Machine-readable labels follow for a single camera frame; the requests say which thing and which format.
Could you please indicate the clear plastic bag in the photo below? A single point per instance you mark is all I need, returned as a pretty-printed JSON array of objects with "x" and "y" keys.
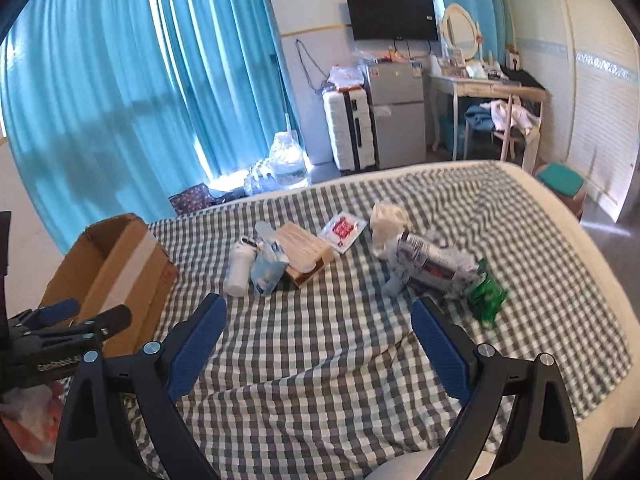
[{"x": 430, "y": 265}]

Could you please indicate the black bag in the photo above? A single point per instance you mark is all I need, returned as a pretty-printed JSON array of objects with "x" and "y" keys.
[{"x": 522, "y": 77}]

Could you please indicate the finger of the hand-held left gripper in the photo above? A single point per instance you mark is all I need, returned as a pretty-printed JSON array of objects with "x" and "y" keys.
[
  {"x": 57, "y": 311},
  {"x": 112, "y": 322}
]

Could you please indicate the dark patterned bag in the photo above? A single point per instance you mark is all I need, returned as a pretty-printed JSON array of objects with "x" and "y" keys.
[{"x": 192, "y": 197}]

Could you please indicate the pack of small water bottles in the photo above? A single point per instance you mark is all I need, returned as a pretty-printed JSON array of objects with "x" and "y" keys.
[{"x": 259, "y": 180}]

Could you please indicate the checked bed sheet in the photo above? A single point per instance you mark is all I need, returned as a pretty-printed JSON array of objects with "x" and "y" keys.
[{"x": 325, "y": 360}]

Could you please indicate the white cloth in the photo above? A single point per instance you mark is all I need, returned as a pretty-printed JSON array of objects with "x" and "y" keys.
[{"x": 515, "y": 115}]

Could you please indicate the white louvred wardrobe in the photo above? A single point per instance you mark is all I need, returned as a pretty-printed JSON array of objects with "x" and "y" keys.
[{"x": 590, "y": 110}]

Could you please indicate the clear plastic wrapper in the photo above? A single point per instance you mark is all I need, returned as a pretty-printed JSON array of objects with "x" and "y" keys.
[{"x": 265, "y": 232}]

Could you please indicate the oval white mirror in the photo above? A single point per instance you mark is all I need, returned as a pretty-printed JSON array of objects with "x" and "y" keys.
[{"x": 459, "y": 30}]

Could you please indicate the wide blue curtain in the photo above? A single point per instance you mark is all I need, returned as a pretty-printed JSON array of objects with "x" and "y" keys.
[{"x": 125, "y": 85}]

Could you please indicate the teal lidded bin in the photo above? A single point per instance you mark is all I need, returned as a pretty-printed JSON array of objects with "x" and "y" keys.
[{"x": 560, "y": 180}]

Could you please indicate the blue cloth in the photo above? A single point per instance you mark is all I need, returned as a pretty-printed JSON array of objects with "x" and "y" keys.
[{"x": 477, "y": 120}]

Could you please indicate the brown cardboard box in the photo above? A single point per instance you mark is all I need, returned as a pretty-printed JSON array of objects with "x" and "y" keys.
[{"x": 125, "y": 270}]

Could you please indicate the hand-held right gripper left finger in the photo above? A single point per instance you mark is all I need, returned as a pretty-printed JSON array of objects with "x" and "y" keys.
[{"x": 195, "y": 345}]

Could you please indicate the pink and white plastic bag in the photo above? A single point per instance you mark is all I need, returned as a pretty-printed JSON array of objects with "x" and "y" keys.
[{"x": 30, "y": 420}]

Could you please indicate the red and white sachet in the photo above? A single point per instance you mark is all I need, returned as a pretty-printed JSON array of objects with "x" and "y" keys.
[{"x": 342, "y": 230}]

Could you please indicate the wooden chair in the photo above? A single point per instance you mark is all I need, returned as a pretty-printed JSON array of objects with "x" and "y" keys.
[{"x": 510, "y": 130}]

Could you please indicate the green snack packet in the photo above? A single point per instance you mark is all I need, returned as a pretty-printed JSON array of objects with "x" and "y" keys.
[{"x": 487, "y": 295}]

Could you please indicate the grey small fridge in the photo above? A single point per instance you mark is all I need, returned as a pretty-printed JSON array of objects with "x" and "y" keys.
[{"x": 397, "y": 120}]

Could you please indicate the white plastic bottle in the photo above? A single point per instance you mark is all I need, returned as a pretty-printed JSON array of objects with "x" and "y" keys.
[{"x": 239, "y": 270}]

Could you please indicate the black wall television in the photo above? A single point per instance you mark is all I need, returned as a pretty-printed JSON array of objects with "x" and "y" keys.
[{"x": 392, "y": 15}]

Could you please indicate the cream dressing table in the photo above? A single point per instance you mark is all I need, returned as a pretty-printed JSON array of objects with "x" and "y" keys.
[{"x": 465, "y": 87}]

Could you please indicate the beige paper box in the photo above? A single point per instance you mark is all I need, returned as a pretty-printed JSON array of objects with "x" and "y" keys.
[{"x": 305, "y": 247}]

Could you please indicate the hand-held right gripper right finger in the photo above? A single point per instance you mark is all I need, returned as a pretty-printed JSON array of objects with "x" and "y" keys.
[{"x": 442, "y": 355}]

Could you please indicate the white suitcase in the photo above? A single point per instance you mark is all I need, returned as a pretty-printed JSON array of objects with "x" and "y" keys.
[{"x": 345, "y": 130}]

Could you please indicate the pile of plastic bags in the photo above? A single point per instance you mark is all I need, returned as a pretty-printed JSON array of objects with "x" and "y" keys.
[{"x": 345, "y": 77}]

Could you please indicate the large clear water jug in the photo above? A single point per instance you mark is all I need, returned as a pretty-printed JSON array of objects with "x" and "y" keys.
[{"x": 289, "y": 162}]

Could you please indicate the light blue tissue packet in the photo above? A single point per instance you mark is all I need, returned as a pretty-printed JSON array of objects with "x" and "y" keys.
[{"x": 267, "y": 270}]

